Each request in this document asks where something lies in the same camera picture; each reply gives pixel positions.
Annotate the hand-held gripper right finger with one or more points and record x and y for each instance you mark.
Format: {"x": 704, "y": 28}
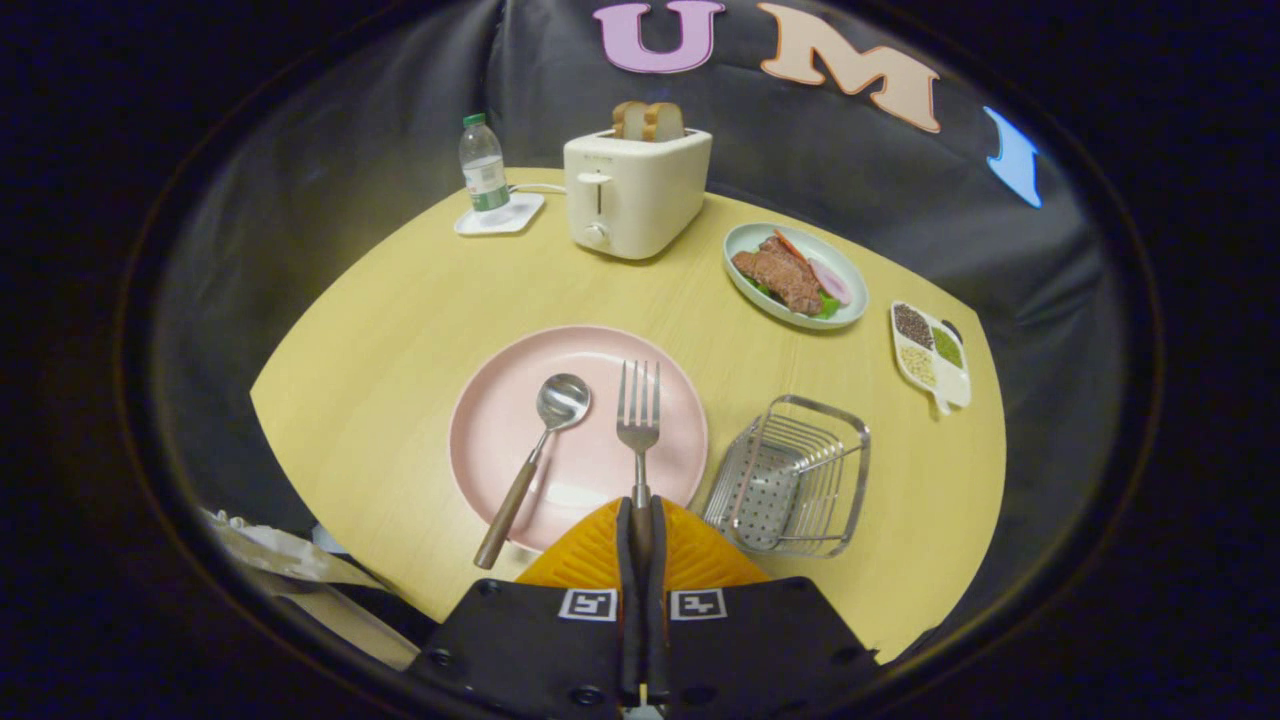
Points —
{"x": 657, "y": 560}

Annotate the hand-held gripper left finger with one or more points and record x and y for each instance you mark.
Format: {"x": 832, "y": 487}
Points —
{"x": 626, "y": 560}

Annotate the pink round plate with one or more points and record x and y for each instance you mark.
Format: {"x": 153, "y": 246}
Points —
{"x": 520, "y": 430}

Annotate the green lettuce leaf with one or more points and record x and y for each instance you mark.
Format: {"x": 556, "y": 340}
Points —
{"x": 826, "y": 305}

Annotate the cooked meat slices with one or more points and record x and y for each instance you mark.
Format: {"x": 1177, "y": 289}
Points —
{"x": 780, "y": 275}

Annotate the pink ham slice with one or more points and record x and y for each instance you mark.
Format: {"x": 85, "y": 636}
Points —
{"x": 830, "y": 280}

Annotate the pale green plate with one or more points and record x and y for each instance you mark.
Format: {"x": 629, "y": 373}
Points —
{"x": 760, "y": 240}

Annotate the white divided condiment dish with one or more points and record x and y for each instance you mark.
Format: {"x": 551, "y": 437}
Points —
{"x": 930, "y": 355}

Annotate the white square coaster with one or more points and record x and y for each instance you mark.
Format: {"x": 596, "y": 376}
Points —
{"x": 500, "y": 215}

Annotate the white toaster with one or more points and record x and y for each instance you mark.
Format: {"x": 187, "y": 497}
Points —
{"x": 640, "y": 190}

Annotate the clear plastic water bottle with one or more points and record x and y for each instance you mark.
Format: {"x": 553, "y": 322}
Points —
{"x": 483, "y": 168}

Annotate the black backdrop cloth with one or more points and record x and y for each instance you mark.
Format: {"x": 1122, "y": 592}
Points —
{"x": 850, "y": 170}

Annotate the toast slice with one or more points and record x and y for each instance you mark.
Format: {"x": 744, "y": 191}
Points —
{"x": 665, "y": 122}
{"x": 629, "y": 120}

